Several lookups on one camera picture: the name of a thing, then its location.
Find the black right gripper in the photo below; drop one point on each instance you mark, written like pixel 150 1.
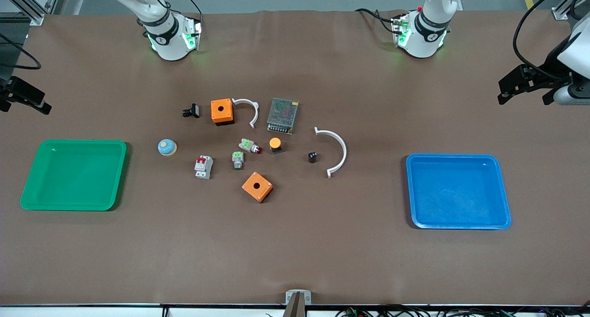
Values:
pixel 19 92

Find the green white red-tipped indicator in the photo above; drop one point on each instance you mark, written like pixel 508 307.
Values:
pixel 247 144

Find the large white curved clip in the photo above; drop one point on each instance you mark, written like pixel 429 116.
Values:
pixel 344 153

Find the small white curved clip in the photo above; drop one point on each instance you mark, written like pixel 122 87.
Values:
pixel 246 100

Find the orange mushroom push button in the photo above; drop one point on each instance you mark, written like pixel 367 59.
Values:
pixel 275 144

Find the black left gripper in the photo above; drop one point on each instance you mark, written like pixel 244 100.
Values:
pixel 546 72

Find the green plastic tray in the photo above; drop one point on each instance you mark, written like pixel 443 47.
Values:
pixel 73 174

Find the tall orange button box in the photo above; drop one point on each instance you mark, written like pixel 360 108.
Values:
pixel 222 112

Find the blue round dome button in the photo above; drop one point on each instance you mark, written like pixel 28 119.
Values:
pixel 166 147

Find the small black capacitor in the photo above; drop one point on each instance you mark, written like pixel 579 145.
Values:
pixel 312 157

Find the aluminium frame profile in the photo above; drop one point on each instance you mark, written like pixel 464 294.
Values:
pixel 563 10
pixel 32 15

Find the grey red circuit breaker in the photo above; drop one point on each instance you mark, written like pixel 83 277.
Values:
pixel 203 167

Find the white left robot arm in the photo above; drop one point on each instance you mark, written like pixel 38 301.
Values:
pixel 426 43

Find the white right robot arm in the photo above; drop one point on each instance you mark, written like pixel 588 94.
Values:
pixel 168 45

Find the flat orange button box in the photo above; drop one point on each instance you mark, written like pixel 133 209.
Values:
pixel 257 187

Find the grey metal table bracket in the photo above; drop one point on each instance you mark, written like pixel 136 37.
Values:
pixel 297 298

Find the blue plastic tray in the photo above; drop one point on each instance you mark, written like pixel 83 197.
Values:
pixel 458 192

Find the metal mesh power supply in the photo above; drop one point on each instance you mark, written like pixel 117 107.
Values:
pixel 282 115

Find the green white grey-tipped indicator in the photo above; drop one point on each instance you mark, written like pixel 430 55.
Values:
pixel 238 159

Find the small black switch part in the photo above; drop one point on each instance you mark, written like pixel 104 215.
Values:
pixel 192 110

